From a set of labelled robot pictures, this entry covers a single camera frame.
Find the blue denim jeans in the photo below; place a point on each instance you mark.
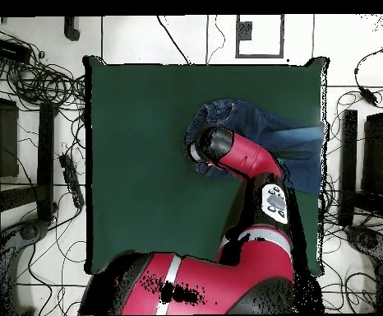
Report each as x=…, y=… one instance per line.
x=260, y=121

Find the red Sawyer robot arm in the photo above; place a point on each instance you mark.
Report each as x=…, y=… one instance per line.
x=244, y=276

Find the dark green table cloth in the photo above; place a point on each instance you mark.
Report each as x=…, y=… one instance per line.
x=145, y=181

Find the black power strip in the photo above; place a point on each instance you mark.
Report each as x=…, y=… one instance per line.
x=71, y=181

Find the black chair leg with caster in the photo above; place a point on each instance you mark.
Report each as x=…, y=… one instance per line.
x=71, y=33

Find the black power adapter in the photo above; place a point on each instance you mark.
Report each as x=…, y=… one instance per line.
x=369, y=96

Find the grey square frame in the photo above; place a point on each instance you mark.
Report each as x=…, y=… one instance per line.
x=260, y=55

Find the black stand frame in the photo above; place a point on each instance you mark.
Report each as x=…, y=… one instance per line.
x=349, y=158
x=46, y=158

